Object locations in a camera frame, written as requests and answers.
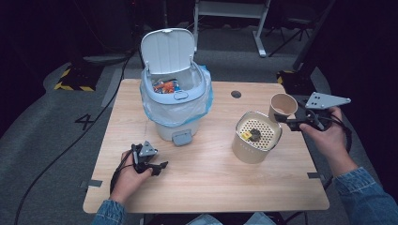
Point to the beige bucket with strainer lid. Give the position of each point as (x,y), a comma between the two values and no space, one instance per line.
(250,153)

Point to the white desk frame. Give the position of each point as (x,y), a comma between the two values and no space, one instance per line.
(231,8)

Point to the dark tea dregs lump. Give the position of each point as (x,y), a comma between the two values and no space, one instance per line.
(255,135)

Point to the black folding stand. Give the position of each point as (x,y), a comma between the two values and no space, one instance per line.
(292,29)

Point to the blue plastic bin liner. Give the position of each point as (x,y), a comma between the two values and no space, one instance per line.
(175,114)

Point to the yellow tea bag tag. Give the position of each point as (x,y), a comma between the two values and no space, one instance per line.
(246,135)

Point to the black yellow striped stand base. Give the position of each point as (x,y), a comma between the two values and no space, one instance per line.
(295,81)
(78,79)

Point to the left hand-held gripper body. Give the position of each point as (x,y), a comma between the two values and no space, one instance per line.
(144,156)

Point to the brown paper cup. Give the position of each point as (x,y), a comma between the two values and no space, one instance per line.
(281,104)

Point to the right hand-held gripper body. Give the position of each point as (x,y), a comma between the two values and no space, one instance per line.
(322,101)

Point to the person's legs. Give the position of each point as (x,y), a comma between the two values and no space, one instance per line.
(231,219)

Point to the grey tape piece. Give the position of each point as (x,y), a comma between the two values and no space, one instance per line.
(94,183)

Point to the dark round table grommet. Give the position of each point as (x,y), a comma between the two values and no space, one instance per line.
(235,94)

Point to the orange snack packet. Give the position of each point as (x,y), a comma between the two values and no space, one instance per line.
(167,86)

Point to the person's left hand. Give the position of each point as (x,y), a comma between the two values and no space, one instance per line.
(128,179)

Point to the person's right hand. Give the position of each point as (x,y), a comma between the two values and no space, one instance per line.
(333,140)

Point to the white pedal trash bin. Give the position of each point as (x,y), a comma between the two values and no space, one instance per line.
(167,50)

